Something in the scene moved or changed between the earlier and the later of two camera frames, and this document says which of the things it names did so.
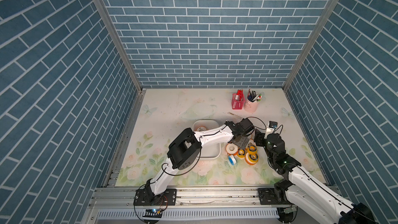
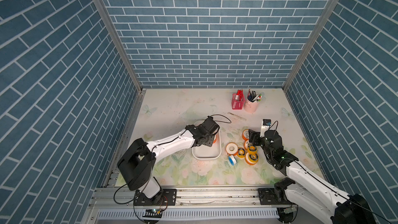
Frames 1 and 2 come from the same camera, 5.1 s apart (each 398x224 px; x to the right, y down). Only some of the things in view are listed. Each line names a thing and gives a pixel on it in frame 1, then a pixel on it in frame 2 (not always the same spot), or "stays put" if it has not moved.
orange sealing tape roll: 231,149 stays put
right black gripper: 258,137 stays put
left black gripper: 243,142 to 210,141
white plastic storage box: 210,152 stays put
